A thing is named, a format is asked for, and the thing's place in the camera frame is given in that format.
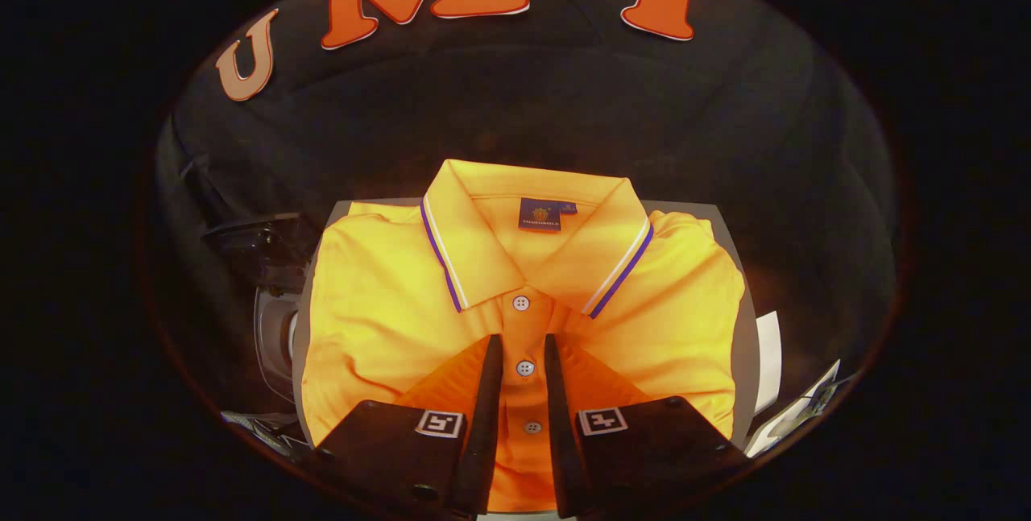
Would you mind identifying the white paper sheet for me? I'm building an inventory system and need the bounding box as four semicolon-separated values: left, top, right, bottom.
756;311;784;417

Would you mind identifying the grey washing machine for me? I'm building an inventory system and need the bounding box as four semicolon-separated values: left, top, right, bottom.
201;213;320;462

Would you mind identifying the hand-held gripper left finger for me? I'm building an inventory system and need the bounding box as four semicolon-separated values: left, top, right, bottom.
302;333;505;519

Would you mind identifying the printed paper sheet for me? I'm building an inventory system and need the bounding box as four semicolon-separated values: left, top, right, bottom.
744;359;843;458

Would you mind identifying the yellow polo shirt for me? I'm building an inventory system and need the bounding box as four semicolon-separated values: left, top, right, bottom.
300;159;747;514

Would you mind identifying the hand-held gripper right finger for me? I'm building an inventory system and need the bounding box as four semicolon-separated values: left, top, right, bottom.
544;333;750;519

